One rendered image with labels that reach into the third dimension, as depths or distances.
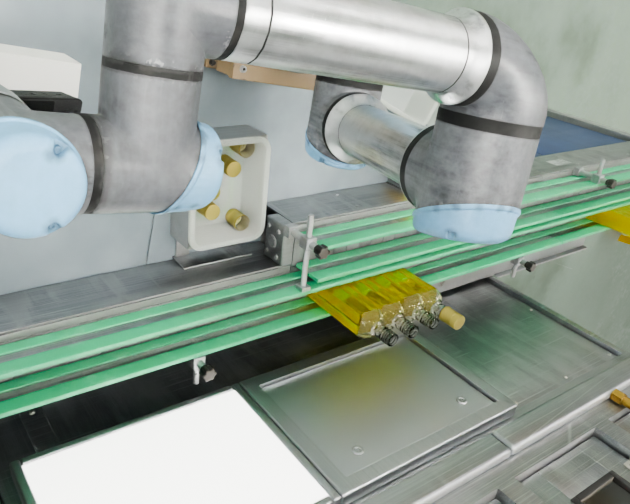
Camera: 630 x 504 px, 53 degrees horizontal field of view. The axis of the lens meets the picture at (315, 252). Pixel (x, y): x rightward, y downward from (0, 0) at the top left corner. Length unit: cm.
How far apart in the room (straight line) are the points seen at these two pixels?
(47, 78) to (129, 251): 61
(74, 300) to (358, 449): 58
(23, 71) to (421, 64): 42
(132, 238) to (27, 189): 88
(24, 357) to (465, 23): 83
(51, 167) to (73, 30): 74
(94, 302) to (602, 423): 106
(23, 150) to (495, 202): 47
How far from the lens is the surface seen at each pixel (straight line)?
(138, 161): 49
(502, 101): 69
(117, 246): 131
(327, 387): 134
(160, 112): 49
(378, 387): 136
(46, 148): 44
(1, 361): 114
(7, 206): 45
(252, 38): 51
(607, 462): 145
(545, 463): 138
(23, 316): 121
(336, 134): 104
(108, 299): 124
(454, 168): 71
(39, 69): 78
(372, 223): 144
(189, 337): 129
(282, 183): 145
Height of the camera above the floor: 185
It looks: 44 degrees down
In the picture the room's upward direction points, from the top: 125 degrees clockwise
